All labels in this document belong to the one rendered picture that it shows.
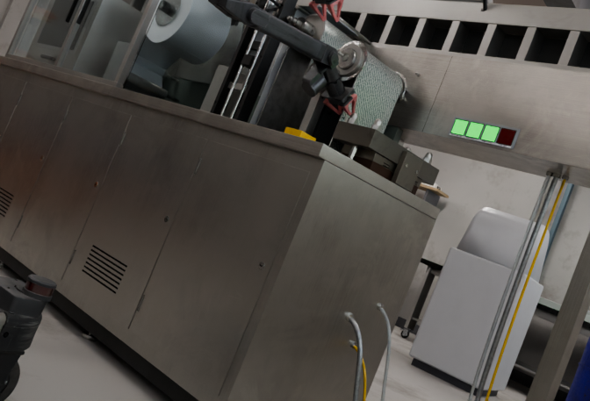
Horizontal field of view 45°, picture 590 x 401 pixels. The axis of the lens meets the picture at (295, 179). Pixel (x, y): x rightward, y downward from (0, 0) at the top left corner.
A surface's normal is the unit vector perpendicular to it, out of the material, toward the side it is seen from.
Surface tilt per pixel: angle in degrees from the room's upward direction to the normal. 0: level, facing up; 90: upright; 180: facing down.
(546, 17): 90
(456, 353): 90
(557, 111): 90
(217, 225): 90
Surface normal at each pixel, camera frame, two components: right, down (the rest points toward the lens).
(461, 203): -0.54, -0.28
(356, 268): 0.67, 0.23
